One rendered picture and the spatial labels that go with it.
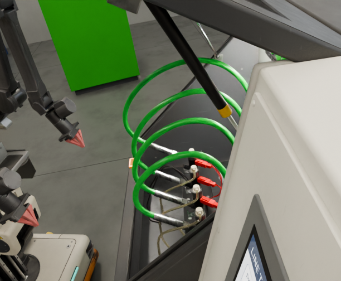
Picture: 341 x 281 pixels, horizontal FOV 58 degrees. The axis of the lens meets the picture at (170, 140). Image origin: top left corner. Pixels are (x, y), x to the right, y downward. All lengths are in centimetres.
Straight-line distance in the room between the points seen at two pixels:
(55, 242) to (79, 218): 51
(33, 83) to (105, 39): 294
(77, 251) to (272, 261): 168
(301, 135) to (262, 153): 8
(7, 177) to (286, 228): 82
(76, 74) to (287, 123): 404
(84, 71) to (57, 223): 230
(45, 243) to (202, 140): 120
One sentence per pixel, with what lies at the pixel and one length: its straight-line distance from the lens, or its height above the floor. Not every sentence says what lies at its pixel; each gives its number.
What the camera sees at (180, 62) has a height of 143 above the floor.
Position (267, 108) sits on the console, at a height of 152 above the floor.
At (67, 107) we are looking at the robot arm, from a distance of 128.
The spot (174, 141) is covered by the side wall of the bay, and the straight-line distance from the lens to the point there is 130.
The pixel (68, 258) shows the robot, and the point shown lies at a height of 28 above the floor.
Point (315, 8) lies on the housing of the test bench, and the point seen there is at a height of 150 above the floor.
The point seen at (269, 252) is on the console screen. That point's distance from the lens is 35.
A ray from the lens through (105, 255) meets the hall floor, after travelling 223.
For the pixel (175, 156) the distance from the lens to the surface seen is 65.
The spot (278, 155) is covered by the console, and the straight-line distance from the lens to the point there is 34.
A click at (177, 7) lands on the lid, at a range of 40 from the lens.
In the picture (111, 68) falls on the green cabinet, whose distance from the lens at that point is 429.
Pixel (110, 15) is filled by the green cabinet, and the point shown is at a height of 90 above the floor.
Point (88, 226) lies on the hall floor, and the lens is 244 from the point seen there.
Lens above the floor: 172
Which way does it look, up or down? 35 degrees down
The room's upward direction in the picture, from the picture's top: 10 degrees counter-clockwise
